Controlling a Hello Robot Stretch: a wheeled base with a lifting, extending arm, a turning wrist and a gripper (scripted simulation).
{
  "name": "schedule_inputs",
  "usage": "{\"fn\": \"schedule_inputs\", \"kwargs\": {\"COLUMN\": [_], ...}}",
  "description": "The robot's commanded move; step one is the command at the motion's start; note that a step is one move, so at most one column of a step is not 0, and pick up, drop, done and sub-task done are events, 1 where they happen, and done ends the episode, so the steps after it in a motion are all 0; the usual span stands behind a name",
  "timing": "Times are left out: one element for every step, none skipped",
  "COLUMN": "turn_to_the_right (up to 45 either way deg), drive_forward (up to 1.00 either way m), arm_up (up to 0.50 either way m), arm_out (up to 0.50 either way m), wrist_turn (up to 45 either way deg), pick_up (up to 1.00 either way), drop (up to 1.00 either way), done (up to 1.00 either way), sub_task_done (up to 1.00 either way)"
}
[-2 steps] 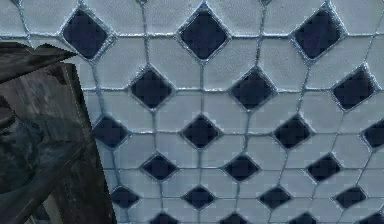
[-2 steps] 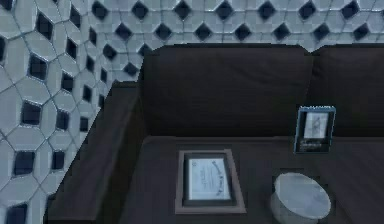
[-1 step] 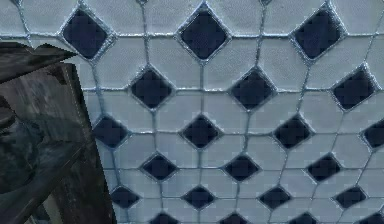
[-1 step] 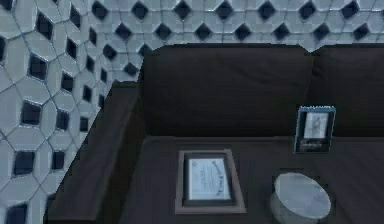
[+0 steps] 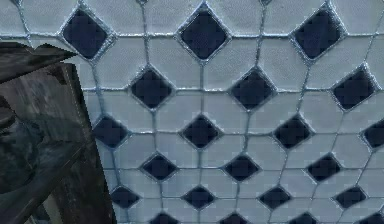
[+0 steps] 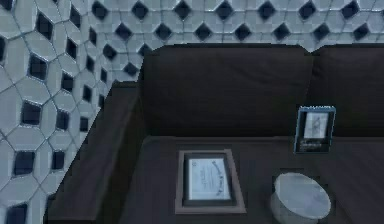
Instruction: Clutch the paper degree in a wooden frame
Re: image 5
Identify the dark wooden cabinet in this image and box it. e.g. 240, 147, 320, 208
0, 41, 118, 224

